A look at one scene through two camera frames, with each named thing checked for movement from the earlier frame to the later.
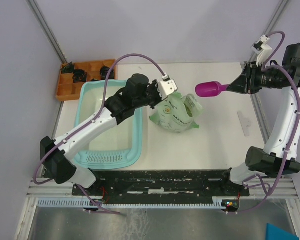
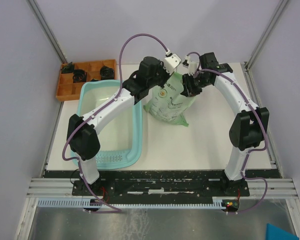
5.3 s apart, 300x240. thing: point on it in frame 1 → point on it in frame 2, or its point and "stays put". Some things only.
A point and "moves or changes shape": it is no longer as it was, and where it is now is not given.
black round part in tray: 104,71 stays put
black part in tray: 69,68 stays put
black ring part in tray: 79,76 stays put
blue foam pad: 273,232 stays put
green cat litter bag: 177,113 moves or changes shape
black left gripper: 154,85 → 167,75
